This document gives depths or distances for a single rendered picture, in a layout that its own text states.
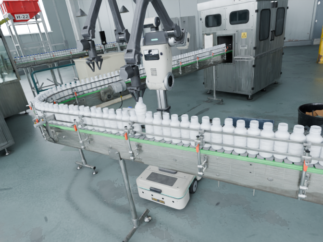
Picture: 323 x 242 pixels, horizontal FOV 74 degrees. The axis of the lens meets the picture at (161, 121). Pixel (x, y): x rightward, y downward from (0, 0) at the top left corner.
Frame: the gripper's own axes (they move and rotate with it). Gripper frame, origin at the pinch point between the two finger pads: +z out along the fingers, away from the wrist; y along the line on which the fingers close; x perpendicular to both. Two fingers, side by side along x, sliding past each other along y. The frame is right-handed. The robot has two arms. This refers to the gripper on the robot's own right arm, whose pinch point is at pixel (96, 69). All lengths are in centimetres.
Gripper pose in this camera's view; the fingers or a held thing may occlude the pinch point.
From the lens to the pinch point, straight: 165.9
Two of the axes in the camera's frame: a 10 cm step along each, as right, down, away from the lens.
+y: -4.8, 4.0, -7.8
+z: 1.2, 9.1, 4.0
